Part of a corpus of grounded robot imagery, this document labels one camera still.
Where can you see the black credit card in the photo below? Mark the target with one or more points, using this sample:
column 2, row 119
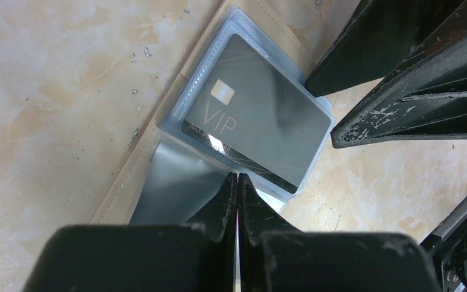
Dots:
column 250, row 112

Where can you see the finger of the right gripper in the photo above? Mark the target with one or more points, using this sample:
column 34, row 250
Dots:
column 378, row 36
column 424, row 98

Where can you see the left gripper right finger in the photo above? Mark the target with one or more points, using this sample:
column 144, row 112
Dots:
column 263, row 236

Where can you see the beige card holder wallet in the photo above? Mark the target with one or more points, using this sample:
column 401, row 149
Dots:
column 170, row 175

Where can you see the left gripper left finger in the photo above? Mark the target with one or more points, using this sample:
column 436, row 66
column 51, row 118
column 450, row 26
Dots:
column 218, row 219

